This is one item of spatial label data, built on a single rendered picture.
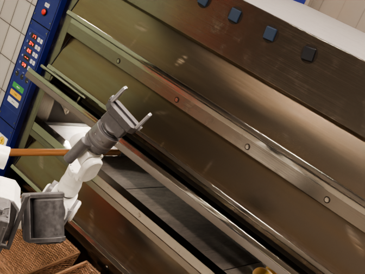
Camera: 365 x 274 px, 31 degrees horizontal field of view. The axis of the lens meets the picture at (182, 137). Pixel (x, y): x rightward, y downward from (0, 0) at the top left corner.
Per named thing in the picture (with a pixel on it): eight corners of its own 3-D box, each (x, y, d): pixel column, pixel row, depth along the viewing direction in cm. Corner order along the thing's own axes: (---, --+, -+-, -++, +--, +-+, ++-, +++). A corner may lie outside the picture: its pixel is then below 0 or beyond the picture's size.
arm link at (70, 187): (94, 171, 217) (77, 201, 230) (67, 155, 216) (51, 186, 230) (80, 193, 209) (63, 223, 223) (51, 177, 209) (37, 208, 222)
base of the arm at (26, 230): (64, 241, 202) (65, 243, 191) (21, 243, 199) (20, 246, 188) (63, 191, 203) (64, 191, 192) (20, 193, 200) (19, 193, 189)
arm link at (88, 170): (106, 160, 204) (93, 184, 214) (93, 137, 208) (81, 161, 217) (87, 164, 200) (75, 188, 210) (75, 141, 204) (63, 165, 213)
